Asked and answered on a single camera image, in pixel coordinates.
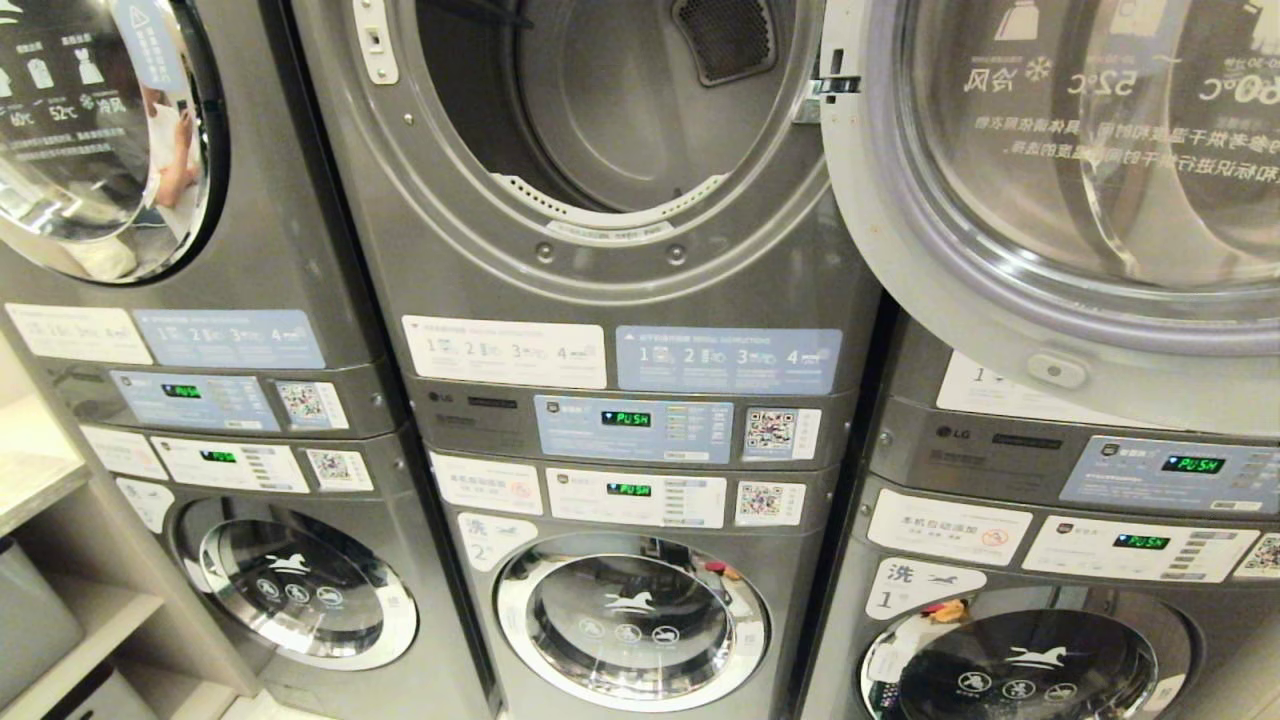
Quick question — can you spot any grey dryer with open drum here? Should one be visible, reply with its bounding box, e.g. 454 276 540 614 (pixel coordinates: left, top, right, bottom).
288 0 883 473

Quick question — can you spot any open round dryer door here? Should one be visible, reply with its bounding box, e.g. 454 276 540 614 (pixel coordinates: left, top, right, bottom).
818 0 1280 439

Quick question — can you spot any closed round dryer door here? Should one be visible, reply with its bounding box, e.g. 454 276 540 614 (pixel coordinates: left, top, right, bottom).
0 0 232 287

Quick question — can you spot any round chrome washer door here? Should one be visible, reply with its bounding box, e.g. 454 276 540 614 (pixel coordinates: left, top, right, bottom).
174 496 420 672
857 588 1198 720
492 532 772 714

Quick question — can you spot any grey washing machine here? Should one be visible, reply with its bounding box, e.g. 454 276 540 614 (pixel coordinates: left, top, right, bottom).
76 420 498 720
420 440 843 720
798 474 1280 720

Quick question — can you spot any pale wooden shelf unit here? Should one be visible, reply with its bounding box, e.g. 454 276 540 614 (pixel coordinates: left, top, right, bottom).
0 390 263 720

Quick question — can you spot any grey storage bin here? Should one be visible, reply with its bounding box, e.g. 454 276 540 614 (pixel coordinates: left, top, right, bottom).
0 538 87 713

